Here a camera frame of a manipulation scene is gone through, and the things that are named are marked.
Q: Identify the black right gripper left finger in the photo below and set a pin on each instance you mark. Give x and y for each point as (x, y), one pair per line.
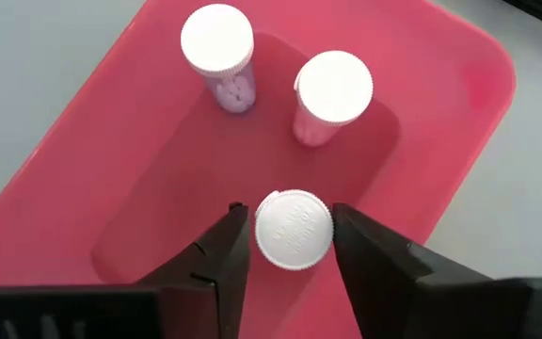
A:
(205, 292)

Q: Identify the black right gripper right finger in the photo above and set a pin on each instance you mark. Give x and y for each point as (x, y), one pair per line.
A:
(393, 296)

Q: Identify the small pink pill bottle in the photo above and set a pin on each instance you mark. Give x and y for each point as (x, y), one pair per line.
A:
(294, 230)

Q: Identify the orange-red pill bottle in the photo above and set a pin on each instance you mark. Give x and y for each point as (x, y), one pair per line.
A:
(334, 87)

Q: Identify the tall pink pill bottle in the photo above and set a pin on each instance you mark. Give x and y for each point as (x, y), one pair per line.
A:
(217, 37)

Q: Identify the pink plastic bin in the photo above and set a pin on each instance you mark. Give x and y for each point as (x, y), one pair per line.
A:
(158, 165)

